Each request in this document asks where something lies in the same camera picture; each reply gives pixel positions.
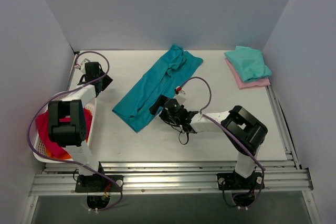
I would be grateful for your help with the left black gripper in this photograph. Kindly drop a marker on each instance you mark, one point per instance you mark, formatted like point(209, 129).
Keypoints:
point(92, 69)

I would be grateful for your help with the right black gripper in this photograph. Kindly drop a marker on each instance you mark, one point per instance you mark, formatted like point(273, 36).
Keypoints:
point(161, 104)

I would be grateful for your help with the teal t shirt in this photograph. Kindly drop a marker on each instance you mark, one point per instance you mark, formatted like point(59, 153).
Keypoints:
point(169, 71)

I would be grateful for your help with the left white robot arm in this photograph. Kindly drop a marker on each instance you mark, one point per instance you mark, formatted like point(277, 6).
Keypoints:
point(67, 123)

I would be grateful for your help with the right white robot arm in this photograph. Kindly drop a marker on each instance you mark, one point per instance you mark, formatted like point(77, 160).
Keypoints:
point(244, 131)

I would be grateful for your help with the crimson red t shirt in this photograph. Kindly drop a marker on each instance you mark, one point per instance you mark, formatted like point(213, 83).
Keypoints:
point(42, 127)

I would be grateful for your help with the orange t shirt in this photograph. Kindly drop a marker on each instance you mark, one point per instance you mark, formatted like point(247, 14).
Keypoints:
point(64, 156)

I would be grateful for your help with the white plastic laundry basket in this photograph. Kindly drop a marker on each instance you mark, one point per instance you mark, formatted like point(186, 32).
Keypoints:
point(42, 142)

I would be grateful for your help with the folded mint green t shirt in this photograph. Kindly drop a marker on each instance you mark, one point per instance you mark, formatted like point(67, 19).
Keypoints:
point(248, 63)

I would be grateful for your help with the folded pink t shirt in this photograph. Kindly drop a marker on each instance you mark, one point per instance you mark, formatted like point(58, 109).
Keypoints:
point(263, 82)

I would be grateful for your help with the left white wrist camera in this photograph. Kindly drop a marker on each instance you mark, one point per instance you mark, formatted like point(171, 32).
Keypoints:
point(81, 66)

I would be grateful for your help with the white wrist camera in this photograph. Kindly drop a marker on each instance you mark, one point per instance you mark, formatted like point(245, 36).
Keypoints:
point(180, 95)
point(81, 66)

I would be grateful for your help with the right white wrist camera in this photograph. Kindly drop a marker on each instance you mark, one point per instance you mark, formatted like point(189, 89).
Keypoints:
point(180, 95)

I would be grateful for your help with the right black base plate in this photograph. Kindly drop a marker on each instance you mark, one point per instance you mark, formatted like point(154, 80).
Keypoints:
point(233, 181)

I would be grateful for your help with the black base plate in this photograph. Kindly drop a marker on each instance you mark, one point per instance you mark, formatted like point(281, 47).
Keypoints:
point(233, 181)
point(97, 184)

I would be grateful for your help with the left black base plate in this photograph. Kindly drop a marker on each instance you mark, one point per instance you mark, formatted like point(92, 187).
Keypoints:
point(97, 184)

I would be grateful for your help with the aluminium rail frame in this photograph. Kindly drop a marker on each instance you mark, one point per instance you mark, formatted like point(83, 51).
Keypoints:
point(154, 161)

